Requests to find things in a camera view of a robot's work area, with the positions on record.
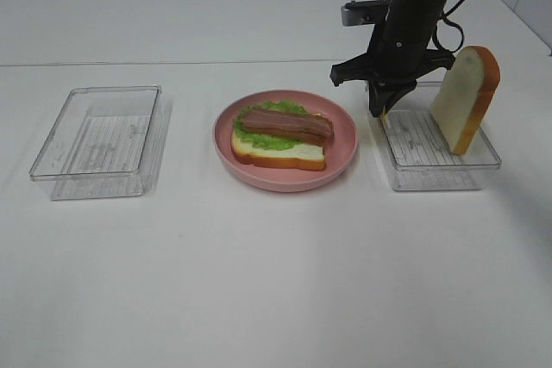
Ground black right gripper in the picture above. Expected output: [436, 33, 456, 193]
[330, 0, 455, 118]

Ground yellow cheese slice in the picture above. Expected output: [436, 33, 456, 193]
[379, 112, 388, 128]

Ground bacon strip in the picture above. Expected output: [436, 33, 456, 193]
[241, 125, 334, 146]
[241, 108, 333, 138]

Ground bread slice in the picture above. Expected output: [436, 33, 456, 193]
[430, 46, 501, 155]
[231, 128, 333, 171]

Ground green lettuce leaf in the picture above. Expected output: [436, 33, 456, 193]
[233, 99, 308, 150]

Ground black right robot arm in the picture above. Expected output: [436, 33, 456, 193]
[329, 0, 455, 117]

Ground clear right plastic container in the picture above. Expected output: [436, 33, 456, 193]
[368, 81, 502, 191]

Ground clear plastic container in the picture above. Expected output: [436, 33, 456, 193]
[29, 85, 171, 201]
[368, 81, 502, 191]

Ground pink round plate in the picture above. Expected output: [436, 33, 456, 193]
[213, 90, 359, 192]

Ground clear left plastic container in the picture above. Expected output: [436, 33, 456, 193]
[29, 85, 171, 201]

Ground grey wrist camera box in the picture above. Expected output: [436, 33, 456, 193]
[341, 0, 391, 27]

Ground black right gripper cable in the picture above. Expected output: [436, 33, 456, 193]
[429, 0, 479, 53]

